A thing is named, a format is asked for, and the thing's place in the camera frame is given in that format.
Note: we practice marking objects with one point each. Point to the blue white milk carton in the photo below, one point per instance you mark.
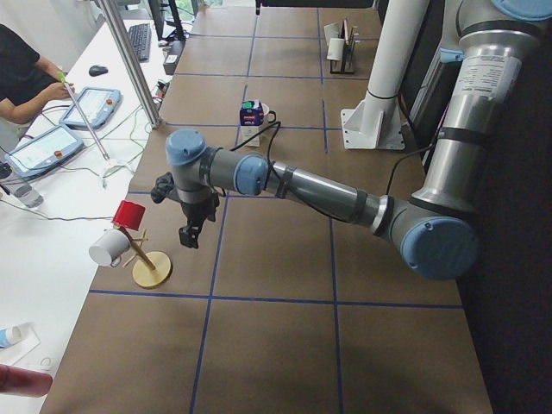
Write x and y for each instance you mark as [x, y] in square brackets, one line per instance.
[252, 117]

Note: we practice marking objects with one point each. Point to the white smiley mug black handle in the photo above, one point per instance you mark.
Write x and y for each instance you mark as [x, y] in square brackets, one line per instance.
[269, 116]

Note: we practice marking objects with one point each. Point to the red bottle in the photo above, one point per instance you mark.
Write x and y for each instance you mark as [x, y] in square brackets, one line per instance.
[23, 382]

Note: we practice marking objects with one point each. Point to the person in black shirt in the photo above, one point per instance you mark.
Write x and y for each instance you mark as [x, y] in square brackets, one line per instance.
[28, 80]

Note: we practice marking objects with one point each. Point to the teach pendant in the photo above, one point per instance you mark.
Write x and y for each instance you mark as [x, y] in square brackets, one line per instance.
[44, 152]
[98, 105]

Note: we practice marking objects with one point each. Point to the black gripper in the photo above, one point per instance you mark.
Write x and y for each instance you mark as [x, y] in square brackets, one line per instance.
[192, 212]

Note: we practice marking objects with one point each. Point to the white cup on tree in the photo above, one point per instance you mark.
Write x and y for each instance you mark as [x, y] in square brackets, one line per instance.
[108, 249]

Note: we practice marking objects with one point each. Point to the white small bottle lying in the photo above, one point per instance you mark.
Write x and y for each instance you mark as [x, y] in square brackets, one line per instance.
[10, 336]

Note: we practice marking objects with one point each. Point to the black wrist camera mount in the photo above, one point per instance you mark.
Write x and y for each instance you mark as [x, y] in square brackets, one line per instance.
[164, 188]

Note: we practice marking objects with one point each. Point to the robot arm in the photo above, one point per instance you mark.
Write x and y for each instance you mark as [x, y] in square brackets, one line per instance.
[431, 230]

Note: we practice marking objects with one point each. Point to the aluminium frame post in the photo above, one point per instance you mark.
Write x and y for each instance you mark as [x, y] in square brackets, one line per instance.
[120, 34]

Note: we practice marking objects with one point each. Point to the wooden mug tree stand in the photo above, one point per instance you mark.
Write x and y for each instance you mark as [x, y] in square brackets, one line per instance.
[151, 269]

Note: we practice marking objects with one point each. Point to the clear water bottle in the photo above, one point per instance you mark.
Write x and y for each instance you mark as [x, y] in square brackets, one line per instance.
[19, 187]

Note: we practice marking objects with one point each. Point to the far teach pendant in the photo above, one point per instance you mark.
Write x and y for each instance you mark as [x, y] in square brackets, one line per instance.
[98, 105]

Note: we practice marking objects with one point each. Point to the white ribbed mug on rack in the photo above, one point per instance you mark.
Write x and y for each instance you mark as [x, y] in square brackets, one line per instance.
[336, 48]

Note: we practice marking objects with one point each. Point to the near teach pendant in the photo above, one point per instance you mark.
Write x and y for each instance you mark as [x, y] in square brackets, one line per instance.
[44, 152]

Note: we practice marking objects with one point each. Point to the long silver rod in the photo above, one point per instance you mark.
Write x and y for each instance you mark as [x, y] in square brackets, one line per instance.
[72, 96]

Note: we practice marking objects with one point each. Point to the black computer mouse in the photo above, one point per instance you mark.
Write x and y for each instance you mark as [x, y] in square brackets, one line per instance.
[97, 70]

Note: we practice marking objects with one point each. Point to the white camera pole base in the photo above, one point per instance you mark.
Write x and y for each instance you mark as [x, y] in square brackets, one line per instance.
[375, 122]

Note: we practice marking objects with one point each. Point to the red cup on tree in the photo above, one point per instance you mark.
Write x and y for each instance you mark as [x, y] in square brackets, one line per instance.
[129, 215]

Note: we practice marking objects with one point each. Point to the black keyboard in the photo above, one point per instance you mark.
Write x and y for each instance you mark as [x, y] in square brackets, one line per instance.
[140, 39]

